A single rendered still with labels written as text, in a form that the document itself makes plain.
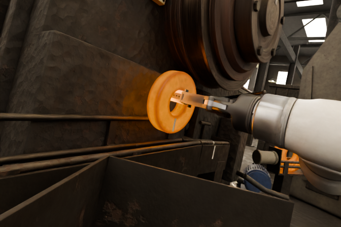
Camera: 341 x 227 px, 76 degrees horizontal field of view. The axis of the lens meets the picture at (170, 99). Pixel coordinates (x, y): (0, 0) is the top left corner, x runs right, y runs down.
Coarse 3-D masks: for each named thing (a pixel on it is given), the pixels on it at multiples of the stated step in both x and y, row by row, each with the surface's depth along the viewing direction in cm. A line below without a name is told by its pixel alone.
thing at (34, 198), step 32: (128, 160) 24; (64, 192) 15; (96, 192) 22; (128, 192) 24; (160, 192) 23; (192, 192) 23; (224, 192) 23; (0, 224) 10; (32, 224) 12; (64, 224) 17; (96, 224) 24; (128, 224) 23; (160, 224) 23; (192, 224) 23; (224, 224) 23; (256, 224) 22; (288, 224) 22
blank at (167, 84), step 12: (168, 72) 51; (180, 72) 51; (156, 84) 49; (168, 84) 49; (180, 84) 52; (192, 84) 56; (156, 96) 47; (168, 96) 50; (156, 108) 48; (168, 108) 51; (180, 108) 56; (192, 108) 58; (156, 120) 49; (168, 120) 51; (180, 120) 55; (168, 132) 52
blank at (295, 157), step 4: (280, 148) 94; (284, 152) 95; (284, 156) 95; (292, 156) 100; (296, 156) 98; (288, 160) 99; (292, 160) 98; (296, 160) 97; (292, 164) 96; (296, 164) 97; (280, 168) 97; (288, 168) 96; (292, 168) 96; (296, 168) 97
